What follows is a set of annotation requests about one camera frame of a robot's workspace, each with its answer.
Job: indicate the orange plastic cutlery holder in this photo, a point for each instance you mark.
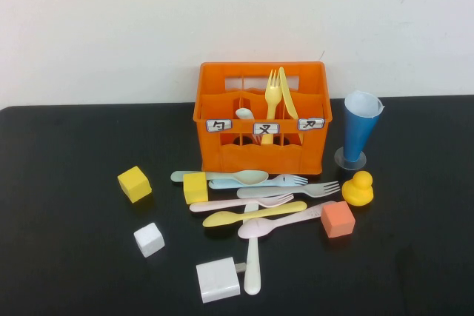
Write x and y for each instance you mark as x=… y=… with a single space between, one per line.
x=259 y=160

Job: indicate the tall yellow foam block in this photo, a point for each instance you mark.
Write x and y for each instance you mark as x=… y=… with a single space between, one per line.
x=195 y=188

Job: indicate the yellow rubber duck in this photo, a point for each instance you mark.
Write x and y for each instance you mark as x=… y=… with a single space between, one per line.
x=357 y=192

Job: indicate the light blue plastic fork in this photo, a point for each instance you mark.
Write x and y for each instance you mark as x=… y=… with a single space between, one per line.
x=226 y=184

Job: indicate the paper label spoon character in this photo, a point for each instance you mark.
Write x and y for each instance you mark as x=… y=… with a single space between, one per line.
x=218 y=126

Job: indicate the orange foam cube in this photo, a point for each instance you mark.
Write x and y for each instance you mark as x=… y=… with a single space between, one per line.
x=337 y=220

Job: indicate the paper label fork character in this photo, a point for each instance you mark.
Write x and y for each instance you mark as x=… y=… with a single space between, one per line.
x=266 y=128

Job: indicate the white foam cube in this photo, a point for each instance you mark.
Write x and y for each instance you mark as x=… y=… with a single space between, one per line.
x=149 y=240

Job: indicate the yellow plastic knife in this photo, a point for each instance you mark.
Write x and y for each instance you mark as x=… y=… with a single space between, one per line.
x=287 y=94

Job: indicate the pink plastic fork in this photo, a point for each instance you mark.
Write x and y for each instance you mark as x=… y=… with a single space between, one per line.
x=222 y=205

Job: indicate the yellow plastic fork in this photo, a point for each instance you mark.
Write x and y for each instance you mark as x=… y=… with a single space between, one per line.
x=273 y=94

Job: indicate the white plastic fork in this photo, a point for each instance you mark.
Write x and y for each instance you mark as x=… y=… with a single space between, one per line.
x=244 y=113

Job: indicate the pale green plastic spoon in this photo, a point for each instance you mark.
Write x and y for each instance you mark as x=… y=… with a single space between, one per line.
x=252 y=177

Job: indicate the large white block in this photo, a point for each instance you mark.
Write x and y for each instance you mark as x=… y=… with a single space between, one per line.
x=218 y=279

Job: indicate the blue paper cone cup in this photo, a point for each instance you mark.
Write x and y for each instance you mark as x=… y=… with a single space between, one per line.
x=357 y=134

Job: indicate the pink plastic spoon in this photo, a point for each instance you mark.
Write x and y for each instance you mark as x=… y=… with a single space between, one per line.
x=255 y=228

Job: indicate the grey beige plastic fork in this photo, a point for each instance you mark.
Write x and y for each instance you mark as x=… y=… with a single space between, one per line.
x=318 y=188

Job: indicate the white plastic knife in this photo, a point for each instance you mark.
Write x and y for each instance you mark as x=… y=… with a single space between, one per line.
x=252 y=271

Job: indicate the paper label knife character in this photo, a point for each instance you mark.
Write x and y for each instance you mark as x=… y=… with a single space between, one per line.
x=311 y=124

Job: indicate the yellow plastic spoon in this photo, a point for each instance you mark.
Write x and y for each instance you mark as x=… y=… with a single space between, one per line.
x=222 y=218

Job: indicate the yellow foam cube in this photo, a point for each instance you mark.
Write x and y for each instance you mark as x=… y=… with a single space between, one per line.
x=134 y=184

